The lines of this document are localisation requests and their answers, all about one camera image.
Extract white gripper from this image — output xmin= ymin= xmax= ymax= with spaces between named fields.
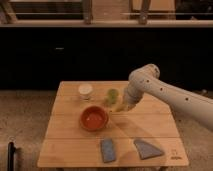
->
xmin=122 ymin=85 xmax=144 ymax=111

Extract yellow banana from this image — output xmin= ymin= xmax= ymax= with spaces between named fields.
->
xmin=112 ymin=103 xmax=124 ymax=112

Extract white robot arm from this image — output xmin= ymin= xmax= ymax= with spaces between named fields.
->
xmin=123 ymin=64 xmax=213 ymax=132

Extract green plastic cup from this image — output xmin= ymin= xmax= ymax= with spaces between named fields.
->
xmin=106 ymin=89 xmax=119 ymax=105

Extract white plastic cup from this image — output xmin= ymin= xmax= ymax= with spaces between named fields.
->
xmin=78 ymin=84 xmax=93 ymax=100

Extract red bowl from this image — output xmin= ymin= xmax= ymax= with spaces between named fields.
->
xmin=79 ymin=106 xmax=109 ymax=132

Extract blue wedge cloth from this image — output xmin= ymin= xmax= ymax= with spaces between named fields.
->
xmin=134 ymin=139 xmax=164 ymax=160

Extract wooden folding table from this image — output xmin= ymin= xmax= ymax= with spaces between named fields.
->
xmin=37 ymin=81 xmax=189 ymax=168

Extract blue rectangular sponge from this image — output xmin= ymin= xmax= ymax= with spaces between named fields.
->
xmin=100 ymin=139 xmax=116 ymax=163

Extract black cabinet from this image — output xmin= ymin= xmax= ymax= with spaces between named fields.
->
xmin=0 ymin=27 xmax=213 ymax=90

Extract black pole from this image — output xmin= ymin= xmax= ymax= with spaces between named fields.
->
xmin=7 ymin=142 xmax=16 ymax=171

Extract wooden chair legs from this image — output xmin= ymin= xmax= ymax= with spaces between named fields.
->
xmin=0 ymin=0 xmax=151 ymax=27

